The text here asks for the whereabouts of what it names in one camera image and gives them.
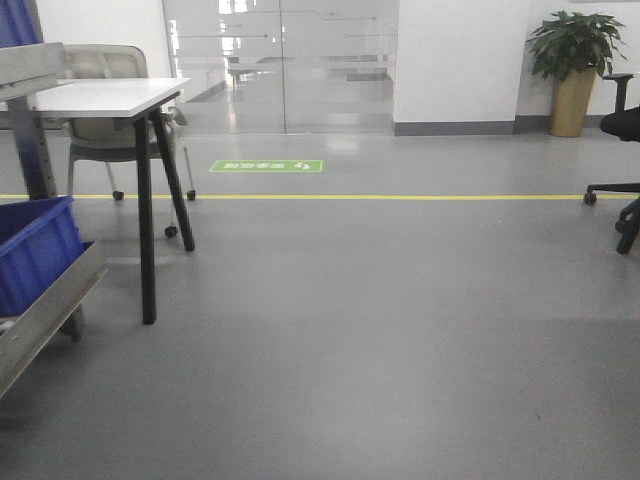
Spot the blue bin on rack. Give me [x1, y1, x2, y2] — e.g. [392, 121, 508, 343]
[1, 196, 84, 317]

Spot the black office chair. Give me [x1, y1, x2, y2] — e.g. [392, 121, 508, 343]
[583, 71, 640, 255]

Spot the grey mesh office chair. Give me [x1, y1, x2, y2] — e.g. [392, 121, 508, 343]
[60, 43, 197, 238]

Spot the white table with black legs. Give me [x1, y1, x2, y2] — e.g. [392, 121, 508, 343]
[0, 76, 196, 325]

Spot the green floor sign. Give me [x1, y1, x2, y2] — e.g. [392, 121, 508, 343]
[209, 159, 324, 173]

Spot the potted green plant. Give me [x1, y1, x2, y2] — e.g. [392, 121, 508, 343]
[527, 10, 624, 138]

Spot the glass door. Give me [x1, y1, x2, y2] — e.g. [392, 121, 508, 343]
[162, 0, 399, 134]

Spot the steel shelf rack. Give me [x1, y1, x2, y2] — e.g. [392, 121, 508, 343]
[1, 43, 106, 392]

